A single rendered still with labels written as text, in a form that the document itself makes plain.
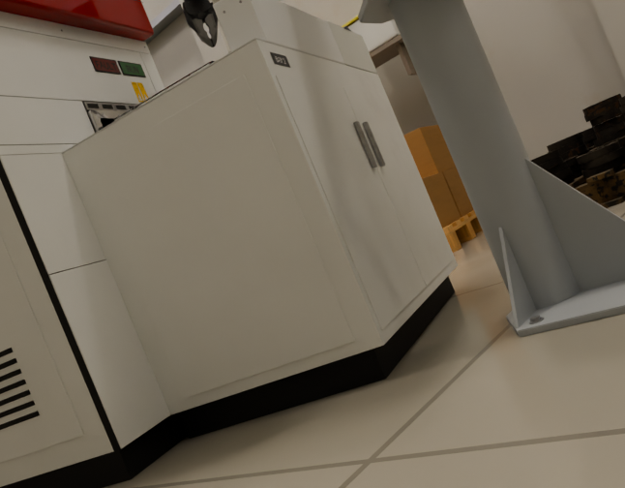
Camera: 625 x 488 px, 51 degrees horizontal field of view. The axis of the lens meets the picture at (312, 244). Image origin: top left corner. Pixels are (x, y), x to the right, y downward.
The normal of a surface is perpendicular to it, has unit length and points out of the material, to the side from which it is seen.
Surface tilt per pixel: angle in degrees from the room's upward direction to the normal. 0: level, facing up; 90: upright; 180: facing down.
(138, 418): 90
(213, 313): 90
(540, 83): 90
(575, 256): 90
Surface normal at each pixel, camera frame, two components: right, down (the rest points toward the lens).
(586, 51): -0.59, 0.24
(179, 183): -0.37, 0.15
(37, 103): 0.84, -0.36
